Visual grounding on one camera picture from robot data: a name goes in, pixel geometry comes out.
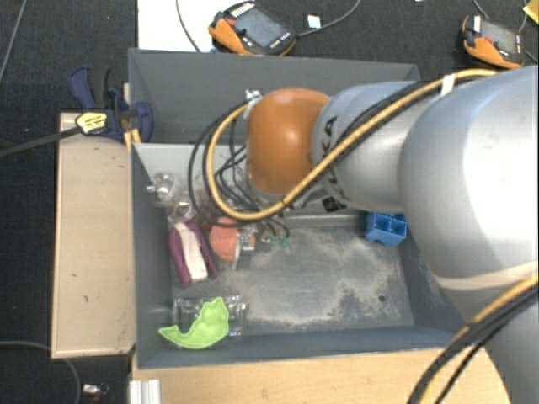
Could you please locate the clear plastic box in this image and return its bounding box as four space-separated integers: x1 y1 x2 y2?
172 295 250 338

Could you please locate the grey metal bin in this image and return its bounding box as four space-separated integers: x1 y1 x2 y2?
127 47 465 370

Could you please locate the pale wood board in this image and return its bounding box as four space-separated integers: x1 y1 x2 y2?
51 112 137 359

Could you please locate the purple and white stapler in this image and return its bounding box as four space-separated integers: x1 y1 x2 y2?
168 220 220 289

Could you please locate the green toy animal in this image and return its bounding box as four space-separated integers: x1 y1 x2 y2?
157 296 231 350

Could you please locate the blue plastic box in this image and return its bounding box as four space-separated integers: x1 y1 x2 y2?
363 210 408 247

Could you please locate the orange round sponge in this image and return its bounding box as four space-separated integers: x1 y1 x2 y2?
208 216 242 263

